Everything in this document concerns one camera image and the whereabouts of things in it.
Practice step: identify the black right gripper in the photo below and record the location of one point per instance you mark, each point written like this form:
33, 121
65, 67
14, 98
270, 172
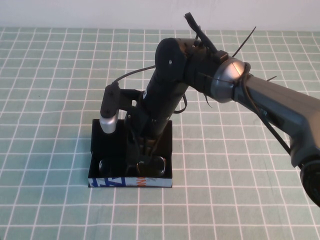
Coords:
140, 122

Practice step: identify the black glasses case blue print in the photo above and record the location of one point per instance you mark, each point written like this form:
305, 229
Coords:
155, 182

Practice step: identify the black framed glasses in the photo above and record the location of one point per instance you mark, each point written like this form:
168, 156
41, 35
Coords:
105, 167

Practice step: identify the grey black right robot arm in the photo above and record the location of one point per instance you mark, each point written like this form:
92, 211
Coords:
275, 97

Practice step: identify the short black zip tie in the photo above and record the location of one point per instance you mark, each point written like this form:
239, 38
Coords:
208, 101
272, 78

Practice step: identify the green white grid tablecloth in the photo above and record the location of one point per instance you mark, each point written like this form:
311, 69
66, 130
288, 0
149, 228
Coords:
50, 125

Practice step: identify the long black zip tie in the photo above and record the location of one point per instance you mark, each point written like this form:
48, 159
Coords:
246, 40

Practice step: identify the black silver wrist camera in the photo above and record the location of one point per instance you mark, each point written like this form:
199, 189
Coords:
110, 112

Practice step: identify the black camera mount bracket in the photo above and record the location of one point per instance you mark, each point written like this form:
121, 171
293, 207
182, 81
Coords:
128, 96

